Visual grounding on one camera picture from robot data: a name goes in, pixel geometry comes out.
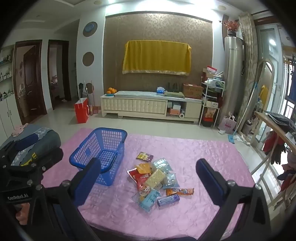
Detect pink tablecloth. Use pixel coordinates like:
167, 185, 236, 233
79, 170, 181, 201
40, 127, 255, 239

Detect light blue snack packet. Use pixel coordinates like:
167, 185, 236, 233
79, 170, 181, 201
140, 189, 161, 212

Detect person's blue trousers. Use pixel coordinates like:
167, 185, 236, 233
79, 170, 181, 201
52, 204, 80, 241

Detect blue plastic basket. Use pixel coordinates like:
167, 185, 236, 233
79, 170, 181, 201
69, 127, 128, 186

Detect person's left hand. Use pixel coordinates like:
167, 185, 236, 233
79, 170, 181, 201
14, 202, 30, 224

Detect dark cloth yellow print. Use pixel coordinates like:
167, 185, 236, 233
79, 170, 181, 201
20, 152, 39, 167

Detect brown wooden door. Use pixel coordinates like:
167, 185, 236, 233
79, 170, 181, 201
13, 40, 47, 124

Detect olive green cushion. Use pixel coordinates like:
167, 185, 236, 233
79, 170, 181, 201
164, 91, 185, 98

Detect white cabinet with shelves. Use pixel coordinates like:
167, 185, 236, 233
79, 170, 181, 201
0, 44, 22, 139

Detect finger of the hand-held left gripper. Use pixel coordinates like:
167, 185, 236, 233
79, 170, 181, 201
13, 148, 64, 184
0, 134, 38, 163

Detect blue mop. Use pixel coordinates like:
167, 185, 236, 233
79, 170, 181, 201
228, 82, 258, 143

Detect pink paper bag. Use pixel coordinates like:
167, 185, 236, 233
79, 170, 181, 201
218, 112, 237, 134

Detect tiger print snack packet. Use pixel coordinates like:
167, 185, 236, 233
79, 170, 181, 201
137, 182, 154, 195

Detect red garment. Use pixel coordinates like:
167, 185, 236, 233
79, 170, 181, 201
262, 131, 281, 153

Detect cream TV cabinet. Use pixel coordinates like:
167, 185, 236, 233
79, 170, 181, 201
100, 91, 204, 123

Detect patterned curtain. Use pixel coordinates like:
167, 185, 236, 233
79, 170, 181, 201
238, 11, 262, 135

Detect red paper bag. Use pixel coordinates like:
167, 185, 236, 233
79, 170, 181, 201
74, 97, 90, 124

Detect clear cracker packet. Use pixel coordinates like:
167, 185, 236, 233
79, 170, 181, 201
144, 169, 167, 189

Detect brown door frame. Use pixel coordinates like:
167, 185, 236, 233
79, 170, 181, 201
47, 40, 72, 110

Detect clear blue snack packet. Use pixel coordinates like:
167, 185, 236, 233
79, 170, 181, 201
151, 158, 173, 173
162, 173, 180, 189

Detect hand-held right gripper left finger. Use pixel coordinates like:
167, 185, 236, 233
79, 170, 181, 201
30, 158, 104, 241

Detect grey sofa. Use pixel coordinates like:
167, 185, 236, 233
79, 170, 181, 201
0, 123, 62, 167

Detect blue round wall plate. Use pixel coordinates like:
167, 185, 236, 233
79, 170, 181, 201
83, 21, 97, 37

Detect black router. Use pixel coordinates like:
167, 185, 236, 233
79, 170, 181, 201
167, 82, 182, 93

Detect purple yellow snack packet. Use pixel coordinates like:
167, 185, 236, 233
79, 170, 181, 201
136, 152, 154, 162

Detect orange jelly snack packet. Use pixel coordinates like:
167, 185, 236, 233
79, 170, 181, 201
135, 163, 154, 175

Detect lace trimmed blue cover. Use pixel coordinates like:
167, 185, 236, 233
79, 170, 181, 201
10, 126, 54, 166

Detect purple blue candy roll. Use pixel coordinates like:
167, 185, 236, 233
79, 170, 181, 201
157, 194, 180, 207

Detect orange swirl print snack packet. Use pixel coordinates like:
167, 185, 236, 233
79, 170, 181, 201
166, 188, 195, 196

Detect pink cloth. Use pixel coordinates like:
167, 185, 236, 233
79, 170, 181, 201
11, 124, 29, 138

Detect cardboard box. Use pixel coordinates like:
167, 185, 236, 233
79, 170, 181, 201
183, 83, 204, 100

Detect clear packet yellow snack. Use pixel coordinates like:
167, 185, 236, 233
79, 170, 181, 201
132, 192, 144, 207

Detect silver standing air conditioner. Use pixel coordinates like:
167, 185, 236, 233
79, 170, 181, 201
222, 36, 245, 126

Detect broom with dustpan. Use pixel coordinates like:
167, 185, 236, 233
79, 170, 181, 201
84, 80, 99, 116

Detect yellow cloth cover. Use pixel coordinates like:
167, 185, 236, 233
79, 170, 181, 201
122, 40, 192, 76

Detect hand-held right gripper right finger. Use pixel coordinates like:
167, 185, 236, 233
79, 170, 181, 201
195, 158, 271, 241

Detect red snack packet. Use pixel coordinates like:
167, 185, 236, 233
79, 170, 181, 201
127, 169, 151, 186

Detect red artificial flowers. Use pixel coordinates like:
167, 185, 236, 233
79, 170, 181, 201
220, 19, 241, 37

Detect white metal rack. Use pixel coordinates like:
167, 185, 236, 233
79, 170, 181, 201
199, 70, 226, 127

